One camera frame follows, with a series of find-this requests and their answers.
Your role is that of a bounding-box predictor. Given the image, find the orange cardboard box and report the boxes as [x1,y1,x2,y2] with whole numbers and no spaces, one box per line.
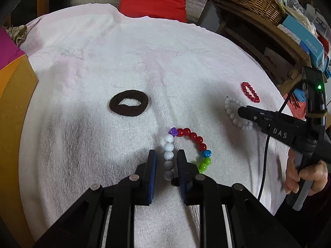
[0,54,39,248]

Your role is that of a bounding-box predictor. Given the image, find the white tablecloth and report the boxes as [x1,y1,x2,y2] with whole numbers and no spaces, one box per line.
[19,3,293,248]

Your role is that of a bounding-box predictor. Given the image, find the white bead bracelet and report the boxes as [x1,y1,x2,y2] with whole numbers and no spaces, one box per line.
[224,97,254,131]

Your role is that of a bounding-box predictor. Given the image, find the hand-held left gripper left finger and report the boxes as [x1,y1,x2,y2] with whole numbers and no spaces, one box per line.
[34,149,158,248]

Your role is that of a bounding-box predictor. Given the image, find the red bead bracelet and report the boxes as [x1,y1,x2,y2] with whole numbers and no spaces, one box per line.
[241,82,260,103]

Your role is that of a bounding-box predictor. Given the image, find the black cable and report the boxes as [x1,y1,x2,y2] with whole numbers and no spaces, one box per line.
[257,95,290,200]

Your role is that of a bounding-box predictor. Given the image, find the cream knitted cloth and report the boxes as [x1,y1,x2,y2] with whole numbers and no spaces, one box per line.
[292,5,316,33]

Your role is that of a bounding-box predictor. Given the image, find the multicolour bead bracelet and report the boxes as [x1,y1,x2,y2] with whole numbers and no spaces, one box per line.
[163,127,212,181]

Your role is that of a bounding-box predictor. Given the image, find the teal cardboard box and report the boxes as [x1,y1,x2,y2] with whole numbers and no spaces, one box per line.
[282,14,325,61]

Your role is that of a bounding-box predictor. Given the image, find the stack of folded cloths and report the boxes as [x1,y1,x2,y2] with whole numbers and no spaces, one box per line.
[284,88,311,120]

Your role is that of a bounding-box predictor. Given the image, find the magenta pillow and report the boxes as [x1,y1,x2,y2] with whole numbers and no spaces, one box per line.
[0,28,26,68]

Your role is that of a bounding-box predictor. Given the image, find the dark printed shopping bag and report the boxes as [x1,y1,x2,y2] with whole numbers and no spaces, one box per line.
[313,12,329,33]

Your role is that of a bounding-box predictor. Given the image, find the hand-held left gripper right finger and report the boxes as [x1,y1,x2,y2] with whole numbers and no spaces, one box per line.
[176,148,302,248]

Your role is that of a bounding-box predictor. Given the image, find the wicker basket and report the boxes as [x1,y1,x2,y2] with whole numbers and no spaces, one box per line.
[218,0,287,25]

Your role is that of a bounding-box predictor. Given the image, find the red cushion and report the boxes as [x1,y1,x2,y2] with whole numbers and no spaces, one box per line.
[118,0,188,23]

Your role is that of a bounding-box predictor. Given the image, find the person's right hand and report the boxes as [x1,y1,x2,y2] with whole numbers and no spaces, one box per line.
[284,150,329,197]

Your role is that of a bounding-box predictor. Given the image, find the wooden bench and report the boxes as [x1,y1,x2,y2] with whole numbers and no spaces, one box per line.
[204,0,314,96]

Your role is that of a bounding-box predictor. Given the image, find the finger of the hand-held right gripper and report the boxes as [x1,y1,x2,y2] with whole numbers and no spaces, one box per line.
[238,105,269,132]

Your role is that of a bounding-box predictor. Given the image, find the beige crumpled cloth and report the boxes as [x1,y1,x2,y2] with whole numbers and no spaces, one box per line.
[6,24,28,45]

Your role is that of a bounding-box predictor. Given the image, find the white patterned box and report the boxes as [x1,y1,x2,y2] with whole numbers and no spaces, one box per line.
[277,24,302,45]

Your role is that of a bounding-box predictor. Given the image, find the black hair tie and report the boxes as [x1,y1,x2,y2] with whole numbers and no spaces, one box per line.
[109,89,150,117]

